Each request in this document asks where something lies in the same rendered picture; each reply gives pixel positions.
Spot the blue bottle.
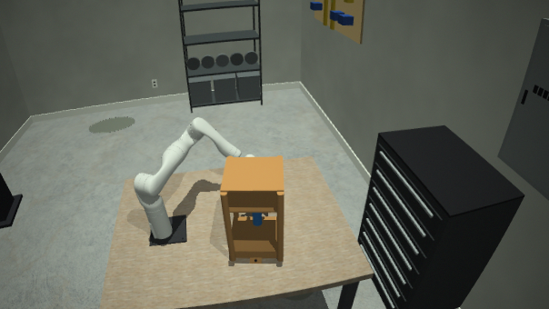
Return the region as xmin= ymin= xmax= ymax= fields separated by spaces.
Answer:
xmin=252 ymin=213 xmax=262 ymax=226

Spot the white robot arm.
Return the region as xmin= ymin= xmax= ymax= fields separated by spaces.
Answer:
xmin=134 ymin=117 xmax=241 ymax=239

